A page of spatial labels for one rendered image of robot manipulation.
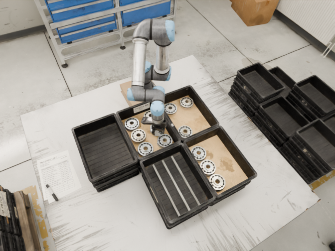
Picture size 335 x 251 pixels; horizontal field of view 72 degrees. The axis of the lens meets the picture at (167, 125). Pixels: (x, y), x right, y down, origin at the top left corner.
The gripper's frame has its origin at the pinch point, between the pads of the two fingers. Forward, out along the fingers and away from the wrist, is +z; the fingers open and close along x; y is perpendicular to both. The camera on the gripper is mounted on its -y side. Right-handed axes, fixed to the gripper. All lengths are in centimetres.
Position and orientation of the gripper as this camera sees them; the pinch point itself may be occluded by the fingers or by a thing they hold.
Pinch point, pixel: (155, 131)
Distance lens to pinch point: 159.8
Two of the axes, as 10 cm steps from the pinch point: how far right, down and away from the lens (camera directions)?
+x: 3.0, -8.5, 4.3
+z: -0.2, 4.4, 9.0
